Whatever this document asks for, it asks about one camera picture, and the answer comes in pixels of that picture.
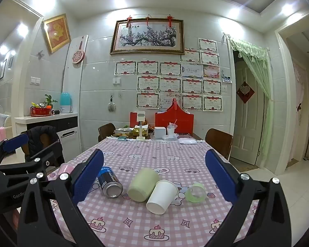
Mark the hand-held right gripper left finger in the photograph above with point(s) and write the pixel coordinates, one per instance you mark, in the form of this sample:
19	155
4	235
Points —
88	178

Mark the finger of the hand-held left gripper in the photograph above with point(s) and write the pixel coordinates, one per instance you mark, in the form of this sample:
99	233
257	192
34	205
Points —
15	142
41	159

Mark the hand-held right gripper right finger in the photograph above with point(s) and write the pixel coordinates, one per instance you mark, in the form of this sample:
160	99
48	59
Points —
218	177

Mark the white paper cup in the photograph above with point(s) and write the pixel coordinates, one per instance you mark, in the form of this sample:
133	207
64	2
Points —
162	193

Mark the small clear green cup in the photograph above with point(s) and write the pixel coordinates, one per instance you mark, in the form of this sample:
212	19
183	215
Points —
203	193

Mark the pink cup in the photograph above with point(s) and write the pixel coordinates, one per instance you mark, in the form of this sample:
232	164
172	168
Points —
67	168

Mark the pale green cup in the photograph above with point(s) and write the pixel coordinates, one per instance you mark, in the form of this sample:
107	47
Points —
141	185

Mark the white cup with straws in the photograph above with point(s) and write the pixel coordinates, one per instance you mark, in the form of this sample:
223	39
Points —
170	131

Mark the blue metal can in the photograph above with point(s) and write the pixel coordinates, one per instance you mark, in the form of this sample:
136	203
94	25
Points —
106	178

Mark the dark jacket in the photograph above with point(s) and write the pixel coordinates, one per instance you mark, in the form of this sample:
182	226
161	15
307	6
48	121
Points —
45	139

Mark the brown wooden chair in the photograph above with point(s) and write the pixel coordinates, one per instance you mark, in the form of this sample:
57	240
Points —
106	131
218	141

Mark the white counter cabinet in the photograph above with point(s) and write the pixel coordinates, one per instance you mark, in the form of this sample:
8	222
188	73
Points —
67	133

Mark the red fruit basket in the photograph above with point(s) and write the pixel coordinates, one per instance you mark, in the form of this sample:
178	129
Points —
40	112

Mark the white plastic bag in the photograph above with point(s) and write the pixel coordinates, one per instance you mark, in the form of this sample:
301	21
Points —
188	141

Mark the pink checked tablecloth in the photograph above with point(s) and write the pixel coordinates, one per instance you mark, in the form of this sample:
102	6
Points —
170	159

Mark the potted green plant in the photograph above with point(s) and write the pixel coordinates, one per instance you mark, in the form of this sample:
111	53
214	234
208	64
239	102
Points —
49	100

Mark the tray of snacks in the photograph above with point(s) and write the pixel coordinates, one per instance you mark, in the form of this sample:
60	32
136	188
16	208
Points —
126	132

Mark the white panel door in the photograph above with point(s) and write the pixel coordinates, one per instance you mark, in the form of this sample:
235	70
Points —
247	123

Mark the blue and white humidifier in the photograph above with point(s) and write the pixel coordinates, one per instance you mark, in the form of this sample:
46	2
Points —
66	103

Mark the white square box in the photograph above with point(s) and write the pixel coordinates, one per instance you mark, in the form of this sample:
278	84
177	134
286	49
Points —
159	133

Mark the red gift box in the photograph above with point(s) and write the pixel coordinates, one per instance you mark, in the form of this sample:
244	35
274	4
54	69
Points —
173	117

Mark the white phone stand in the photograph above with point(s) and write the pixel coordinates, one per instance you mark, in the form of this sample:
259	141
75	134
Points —
141	117

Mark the red diamond door decoration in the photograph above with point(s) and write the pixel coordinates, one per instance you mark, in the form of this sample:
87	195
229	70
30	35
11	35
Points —
245	92

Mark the pink door curtain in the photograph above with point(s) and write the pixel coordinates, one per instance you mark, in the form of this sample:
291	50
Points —
300	108

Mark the gold framed picture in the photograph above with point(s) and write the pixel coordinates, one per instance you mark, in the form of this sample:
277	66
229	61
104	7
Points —
56	33

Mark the green lace curtain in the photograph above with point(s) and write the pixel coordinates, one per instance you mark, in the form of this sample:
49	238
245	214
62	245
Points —
257	67

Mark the framed blossom painting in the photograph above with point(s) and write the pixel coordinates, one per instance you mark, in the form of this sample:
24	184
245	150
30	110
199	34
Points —
146	36

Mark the red knot ornament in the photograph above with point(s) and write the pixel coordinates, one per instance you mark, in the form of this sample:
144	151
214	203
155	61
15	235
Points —
129	20
169	20
147	20

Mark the white light switch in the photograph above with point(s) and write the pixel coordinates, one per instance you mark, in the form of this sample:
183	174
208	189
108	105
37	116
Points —
35	81

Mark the butterfly wall ornament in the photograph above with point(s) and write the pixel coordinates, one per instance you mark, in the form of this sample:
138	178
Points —
40	54

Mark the small wall photo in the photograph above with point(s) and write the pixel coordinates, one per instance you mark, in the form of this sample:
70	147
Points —
226	79

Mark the red round wall ornament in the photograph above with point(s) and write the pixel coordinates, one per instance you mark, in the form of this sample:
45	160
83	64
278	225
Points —
78	56

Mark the group of wall certificates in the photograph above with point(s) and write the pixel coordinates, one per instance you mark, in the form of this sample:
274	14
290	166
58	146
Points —
170	82

